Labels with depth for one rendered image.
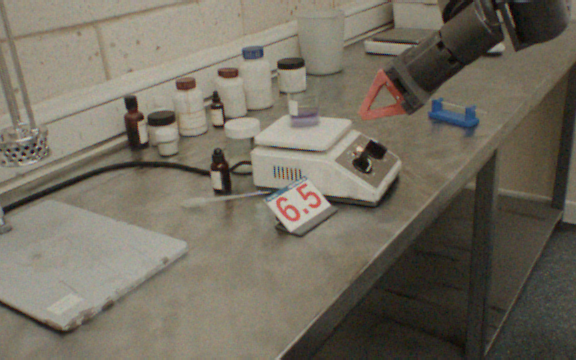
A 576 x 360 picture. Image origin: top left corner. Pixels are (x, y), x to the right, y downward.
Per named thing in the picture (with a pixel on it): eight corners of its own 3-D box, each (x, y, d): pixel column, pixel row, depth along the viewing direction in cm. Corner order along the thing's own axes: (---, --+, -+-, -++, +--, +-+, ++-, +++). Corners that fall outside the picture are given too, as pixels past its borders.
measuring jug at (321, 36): (285, 66, 166) (281, 11, 160) (326, 59, 171) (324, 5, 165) (314, 80, 151) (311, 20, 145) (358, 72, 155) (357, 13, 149)
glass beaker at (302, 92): (318, 133, 90) (315, 81, 87) (284, 132, 92) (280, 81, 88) (326, 120, 95) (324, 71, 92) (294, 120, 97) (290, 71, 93)
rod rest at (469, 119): (479, 123, 114) (480, 105, 112) (468, 127, 112) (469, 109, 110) (438, 112, 121) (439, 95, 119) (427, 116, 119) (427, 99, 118)
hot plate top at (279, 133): (353, 124, 94) (353, 119, 94) (325, 151, 84) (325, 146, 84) (285, 119, 99) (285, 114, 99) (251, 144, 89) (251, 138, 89)
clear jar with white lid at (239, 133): (236, 177, 98) (230, 131, 95) (224, 165, 103) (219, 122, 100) (269, 169, 100) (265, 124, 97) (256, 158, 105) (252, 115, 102)
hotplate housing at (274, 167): (402, 174, 95) (402, 126, 91) (377, 210, 84) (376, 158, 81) (277, 160, 104) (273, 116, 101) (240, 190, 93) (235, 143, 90)
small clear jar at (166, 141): (158, 157, 109) (154, 135, 107) (159, 150, 112) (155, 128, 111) (179, 155, 109) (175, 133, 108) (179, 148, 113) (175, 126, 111)
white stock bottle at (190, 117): (173, 131, 122) (164, 79, 117) (200, 124, 125) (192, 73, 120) (185, 139, 117) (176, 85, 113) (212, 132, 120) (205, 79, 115)
